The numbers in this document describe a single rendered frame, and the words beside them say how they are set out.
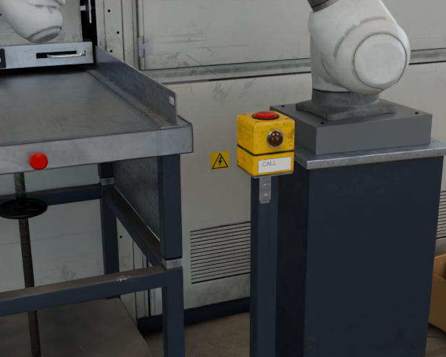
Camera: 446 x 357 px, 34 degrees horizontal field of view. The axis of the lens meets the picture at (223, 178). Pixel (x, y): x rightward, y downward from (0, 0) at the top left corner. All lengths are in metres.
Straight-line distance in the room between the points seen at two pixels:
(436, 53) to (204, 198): 0.93
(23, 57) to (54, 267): 0.62
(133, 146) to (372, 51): 0.49
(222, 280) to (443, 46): 1.06
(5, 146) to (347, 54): 0.67
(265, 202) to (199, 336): 1.10
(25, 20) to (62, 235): 0.80
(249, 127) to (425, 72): 1.35
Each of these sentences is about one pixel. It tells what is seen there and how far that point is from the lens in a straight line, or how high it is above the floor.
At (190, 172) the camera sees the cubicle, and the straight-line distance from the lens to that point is 2.23.
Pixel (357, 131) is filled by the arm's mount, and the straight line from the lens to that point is 1.65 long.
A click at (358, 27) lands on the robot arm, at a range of 1.46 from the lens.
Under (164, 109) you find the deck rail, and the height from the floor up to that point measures 0.87.
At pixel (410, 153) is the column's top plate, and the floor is 0.74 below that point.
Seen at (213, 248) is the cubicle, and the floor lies 0.26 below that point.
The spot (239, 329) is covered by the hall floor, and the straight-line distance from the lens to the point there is 2.42.
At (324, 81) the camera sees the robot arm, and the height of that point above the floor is 0.89.
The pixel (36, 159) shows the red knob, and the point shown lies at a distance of 1.37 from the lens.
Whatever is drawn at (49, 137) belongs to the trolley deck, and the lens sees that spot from 1.43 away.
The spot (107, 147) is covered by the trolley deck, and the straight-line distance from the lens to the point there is 1.43.
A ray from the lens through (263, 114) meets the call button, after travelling 1.31.
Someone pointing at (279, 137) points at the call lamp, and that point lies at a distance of 1.28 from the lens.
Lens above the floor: 1.21
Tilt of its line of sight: 18 degrees down
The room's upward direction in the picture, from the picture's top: straight up
